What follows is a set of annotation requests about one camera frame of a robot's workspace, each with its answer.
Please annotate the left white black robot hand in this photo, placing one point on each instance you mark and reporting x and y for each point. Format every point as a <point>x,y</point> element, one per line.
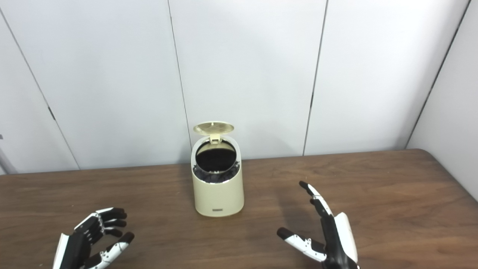
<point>74,246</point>

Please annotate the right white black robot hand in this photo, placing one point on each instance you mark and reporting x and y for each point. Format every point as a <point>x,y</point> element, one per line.
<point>341,239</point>

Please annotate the cream-colored desktop trash bin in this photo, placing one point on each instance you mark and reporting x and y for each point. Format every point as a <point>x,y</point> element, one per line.
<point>218,198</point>

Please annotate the round cream bin lid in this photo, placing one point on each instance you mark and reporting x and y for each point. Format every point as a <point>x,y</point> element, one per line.
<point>213,128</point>

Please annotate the black bin liner bag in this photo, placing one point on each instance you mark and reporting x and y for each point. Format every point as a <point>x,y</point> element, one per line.
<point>216,178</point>

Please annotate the gray wall corner post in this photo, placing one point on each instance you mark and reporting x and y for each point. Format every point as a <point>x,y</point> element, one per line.
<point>6,164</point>

